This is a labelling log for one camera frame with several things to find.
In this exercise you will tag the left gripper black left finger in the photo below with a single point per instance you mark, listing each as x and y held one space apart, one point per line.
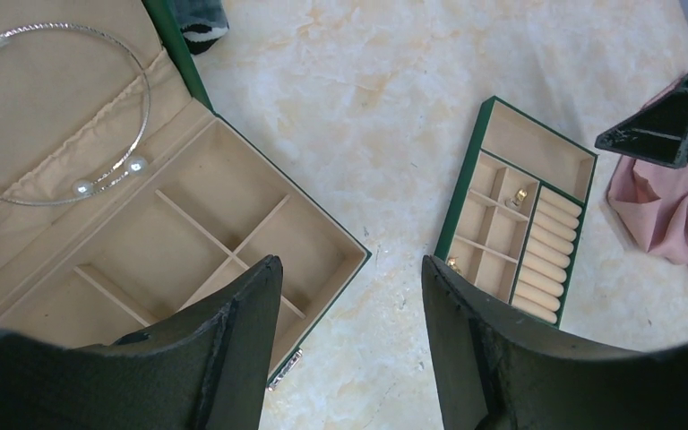
205 367

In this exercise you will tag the pink cloth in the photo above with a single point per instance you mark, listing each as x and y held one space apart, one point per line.
652 203

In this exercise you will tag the green jewelry box with lid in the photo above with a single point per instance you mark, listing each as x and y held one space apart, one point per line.
124 198

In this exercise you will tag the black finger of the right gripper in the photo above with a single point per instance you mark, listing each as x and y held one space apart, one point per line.
658 133

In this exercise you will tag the grey-green zebra plush towel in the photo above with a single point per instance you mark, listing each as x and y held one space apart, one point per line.
201 22

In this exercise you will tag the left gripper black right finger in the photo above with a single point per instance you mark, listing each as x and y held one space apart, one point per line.
498 368

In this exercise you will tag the green compartment jewelry tray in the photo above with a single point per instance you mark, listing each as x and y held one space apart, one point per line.
525 257

